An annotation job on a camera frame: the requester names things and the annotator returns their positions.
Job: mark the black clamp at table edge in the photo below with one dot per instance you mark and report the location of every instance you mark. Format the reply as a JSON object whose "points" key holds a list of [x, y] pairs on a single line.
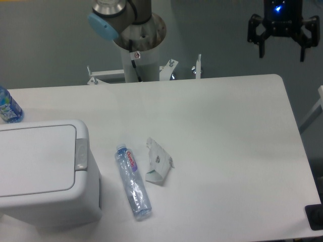
{"points": [[314, 216]]}

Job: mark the white trash can body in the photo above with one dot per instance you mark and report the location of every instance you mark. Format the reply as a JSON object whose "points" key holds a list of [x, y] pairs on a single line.
{"points": [[78, 205]]}

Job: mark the grey robot arm base joint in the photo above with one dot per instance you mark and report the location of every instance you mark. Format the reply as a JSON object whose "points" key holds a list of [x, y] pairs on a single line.
{"points": [[130, 24]]}

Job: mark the grey lid push button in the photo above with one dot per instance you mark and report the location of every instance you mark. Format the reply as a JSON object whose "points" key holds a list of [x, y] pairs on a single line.
{"points": [[81, 154]]}

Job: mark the blue labelled water bottle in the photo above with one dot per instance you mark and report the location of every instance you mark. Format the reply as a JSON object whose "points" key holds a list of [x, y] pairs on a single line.
{"points": [[11, 112]]}

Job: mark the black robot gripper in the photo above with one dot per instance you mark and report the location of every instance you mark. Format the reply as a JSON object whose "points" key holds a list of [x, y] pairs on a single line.
{"points": [[282, 15]]}

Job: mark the white trash can lid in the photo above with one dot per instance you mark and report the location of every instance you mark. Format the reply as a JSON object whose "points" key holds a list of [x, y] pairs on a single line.
{"points": [[37, 160]]}

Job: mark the crumpled white paper carton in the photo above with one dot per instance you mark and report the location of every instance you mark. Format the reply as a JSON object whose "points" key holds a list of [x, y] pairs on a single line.
{"points": [[160, 162]]}

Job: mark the empty clear plastic bottle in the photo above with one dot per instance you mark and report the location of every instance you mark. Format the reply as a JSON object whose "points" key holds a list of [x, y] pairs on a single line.
{"points": [[133, 183]]}

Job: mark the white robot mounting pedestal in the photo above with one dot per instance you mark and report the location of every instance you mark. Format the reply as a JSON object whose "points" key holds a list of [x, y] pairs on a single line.
{"points": [[138, 66]]}

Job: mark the white frame at right edge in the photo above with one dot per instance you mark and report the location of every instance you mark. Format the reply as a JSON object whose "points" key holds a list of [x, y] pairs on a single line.
{"points": [[312, 114]]}

